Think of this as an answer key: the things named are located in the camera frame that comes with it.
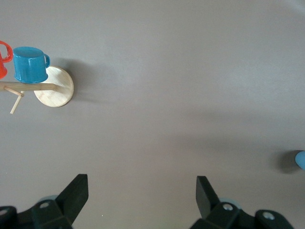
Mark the wooden mug tree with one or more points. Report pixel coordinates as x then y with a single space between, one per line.
56 88

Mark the orange enamel mug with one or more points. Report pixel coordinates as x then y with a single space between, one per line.
3 62

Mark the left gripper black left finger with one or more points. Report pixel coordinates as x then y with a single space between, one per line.
71 198

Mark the brown table cover cloth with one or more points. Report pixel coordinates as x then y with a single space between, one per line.
166 95

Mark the light blue plastic cup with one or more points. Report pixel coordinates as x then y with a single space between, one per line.
300 160

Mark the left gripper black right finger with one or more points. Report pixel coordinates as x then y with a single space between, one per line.
209 200

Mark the teal enamel mug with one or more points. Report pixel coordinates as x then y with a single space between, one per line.
29 65

